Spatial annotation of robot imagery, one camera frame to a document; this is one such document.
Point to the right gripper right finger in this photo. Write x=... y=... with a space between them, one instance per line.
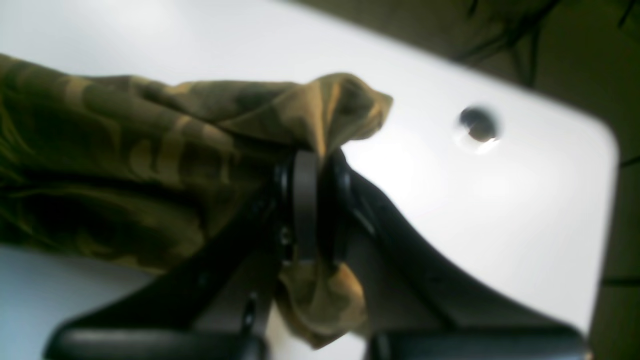
x=419 y=304

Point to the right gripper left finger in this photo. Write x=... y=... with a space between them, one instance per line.
x=216 y=304

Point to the camouflage pattern T-shirt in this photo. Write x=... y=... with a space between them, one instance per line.
x=143 y=174

